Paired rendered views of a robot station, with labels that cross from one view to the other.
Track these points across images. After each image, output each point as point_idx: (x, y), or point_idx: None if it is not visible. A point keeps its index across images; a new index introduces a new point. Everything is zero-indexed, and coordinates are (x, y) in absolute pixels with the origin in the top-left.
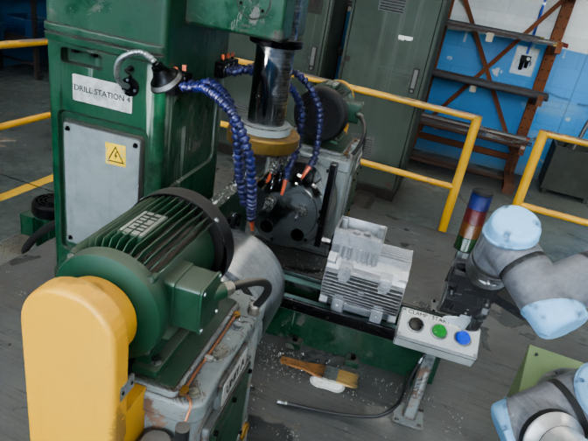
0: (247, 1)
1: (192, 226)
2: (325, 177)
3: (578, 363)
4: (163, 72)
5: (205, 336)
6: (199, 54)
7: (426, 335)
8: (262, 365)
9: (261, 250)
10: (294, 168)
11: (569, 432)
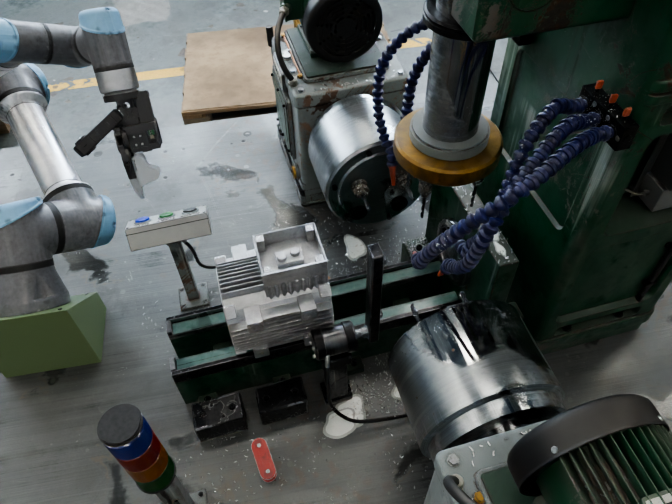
0: None
1: None
2: (439, 378)
3: (10, 318)
4: None
5: (299, 51)
6: (568, 32)
7: (178, 212)
8: (340, 266)
9: (347, 144)
10: (474, 317)
11: (58, 172)
